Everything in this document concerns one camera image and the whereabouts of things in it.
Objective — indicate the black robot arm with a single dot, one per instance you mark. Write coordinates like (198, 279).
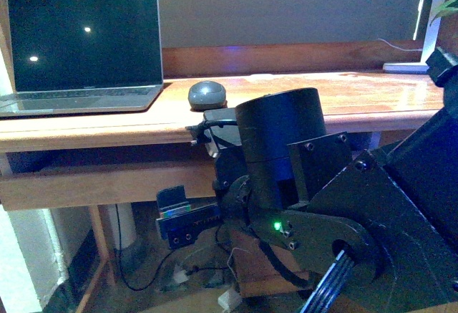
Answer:
(380, 227)

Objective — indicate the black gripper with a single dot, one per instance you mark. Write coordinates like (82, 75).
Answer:
(179, 224)

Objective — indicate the white lamp base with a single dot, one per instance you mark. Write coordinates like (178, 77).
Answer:
(427, 11)

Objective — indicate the wooden keyboard tray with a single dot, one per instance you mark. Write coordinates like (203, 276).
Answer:
(104, 184)

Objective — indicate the white power adapter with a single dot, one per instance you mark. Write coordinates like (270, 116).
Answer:
(229, 300)

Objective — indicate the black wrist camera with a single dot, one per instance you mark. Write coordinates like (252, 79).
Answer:
(219, 133)

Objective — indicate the grey computer mouse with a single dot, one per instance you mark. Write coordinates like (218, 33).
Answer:
(207, 95)

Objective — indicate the green plant leaf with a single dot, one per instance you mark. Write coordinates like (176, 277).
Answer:
(444, 9)

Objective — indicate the grey open laptop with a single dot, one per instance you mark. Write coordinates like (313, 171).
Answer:
(77, 57)

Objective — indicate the floor power outlet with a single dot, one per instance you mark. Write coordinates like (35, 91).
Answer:
(180, 278)

